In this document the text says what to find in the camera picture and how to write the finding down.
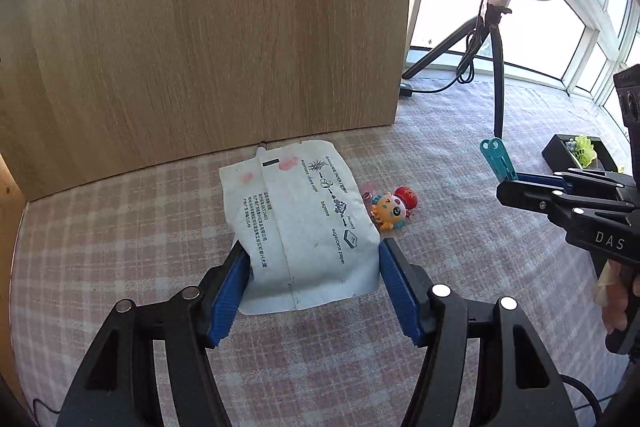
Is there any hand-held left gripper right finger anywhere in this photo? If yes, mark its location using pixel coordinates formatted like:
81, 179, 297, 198
378, 237, 573, 427

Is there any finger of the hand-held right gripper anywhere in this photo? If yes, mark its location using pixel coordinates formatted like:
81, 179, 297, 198
496, 179, 638, 233
515, 169, 634, 202

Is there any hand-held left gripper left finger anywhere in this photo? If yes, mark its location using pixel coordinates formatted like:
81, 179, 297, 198
55, 241, 252, 427

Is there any black container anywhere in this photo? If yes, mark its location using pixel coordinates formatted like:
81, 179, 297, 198
541, 134, 621, 173

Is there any teal clothespin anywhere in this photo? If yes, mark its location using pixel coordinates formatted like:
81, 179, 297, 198
480, 137, 521, 182

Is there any paper packet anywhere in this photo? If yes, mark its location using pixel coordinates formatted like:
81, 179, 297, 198
218, 138, 382, 316

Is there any person's right hand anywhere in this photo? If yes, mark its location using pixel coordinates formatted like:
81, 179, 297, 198
594, 259, 640, 337

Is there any orange cartoon toy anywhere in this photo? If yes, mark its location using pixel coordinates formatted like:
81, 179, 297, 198
369, 187, 419, 233

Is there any pink plaid blanket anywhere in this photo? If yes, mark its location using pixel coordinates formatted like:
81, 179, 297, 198
10, 77, 640, 427

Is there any black tripod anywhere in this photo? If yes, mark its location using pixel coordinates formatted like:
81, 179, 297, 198
401, 4, 516, 143

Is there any light wooden board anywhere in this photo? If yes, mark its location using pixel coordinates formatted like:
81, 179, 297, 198
0, 0, 439, 204

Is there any black tripod cable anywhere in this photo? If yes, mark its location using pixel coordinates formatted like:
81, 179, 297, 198
407, 27, 489, 97

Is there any thin black cable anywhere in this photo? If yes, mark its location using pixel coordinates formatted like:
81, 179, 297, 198
557, 374, 609, 411

